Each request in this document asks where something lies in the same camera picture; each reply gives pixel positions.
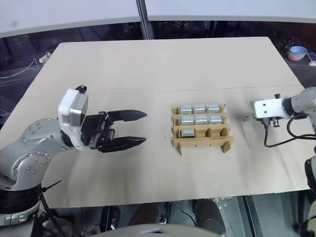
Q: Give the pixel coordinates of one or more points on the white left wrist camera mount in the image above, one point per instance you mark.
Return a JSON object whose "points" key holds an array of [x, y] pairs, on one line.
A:
{"points": [[71, 108]]}

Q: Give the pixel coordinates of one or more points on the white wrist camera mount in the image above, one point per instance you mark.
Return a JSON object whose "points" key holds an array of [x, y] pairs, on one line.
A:
{"points": [[267, 108], [71, 108]]}

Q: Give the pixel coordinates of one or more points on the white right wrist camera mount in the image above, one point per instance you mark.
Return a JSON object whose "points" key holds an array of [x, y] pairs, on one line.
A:
{"points": [[267, 108]]}

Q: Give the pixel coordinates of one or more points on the blue box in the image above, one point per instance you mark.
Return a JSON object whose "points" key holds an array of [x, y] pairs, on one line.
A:
{"points": [[311, 58]]}

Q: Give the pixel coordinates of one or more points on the pink bowl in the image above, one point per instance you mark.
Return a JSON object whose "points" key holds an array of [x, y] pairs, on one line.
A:
{"points": [[295, 57]]}

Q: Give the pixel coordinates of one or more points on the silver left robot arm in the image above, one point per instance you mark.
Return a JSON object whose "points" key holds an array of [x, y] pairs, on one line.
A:
{"points": [[29, 148]]}

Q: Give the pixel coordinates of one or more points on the blue bowl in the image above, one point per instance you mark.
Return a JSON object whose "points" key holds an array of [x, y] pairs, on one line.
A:
{"points": [[298, 50]]}

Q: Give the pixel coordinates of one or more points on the wooden slotted rack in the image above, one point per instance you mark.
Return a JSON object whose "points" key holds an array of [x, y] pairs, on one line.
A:
{"points": [[197, 143]]}

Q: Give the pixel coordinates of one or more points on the white power strip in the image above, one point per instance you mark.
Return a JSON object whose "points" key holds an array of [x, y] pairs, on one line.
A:
{"points": [[45, 57]]}

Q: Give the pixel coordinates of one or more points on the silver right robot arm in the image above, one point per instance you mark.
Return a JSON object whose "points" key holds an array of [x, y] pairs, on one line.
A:
{"points": [[303, 98]]}

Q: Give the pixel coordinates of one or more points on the grey window frame post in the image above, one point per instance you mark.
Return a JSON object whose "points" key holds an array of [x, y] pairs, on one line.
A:
{"points": [[142, 19]]}

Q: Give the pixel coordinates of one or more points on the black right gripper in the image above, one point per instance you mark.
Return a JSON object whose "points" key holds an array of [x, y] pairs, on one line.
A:
{"points": [[267, 121]]}

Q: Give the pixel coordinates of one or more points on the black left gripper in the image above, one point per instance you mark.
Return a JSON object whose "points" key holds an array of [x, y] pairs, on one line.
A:
{"points": [[98, 130]]}

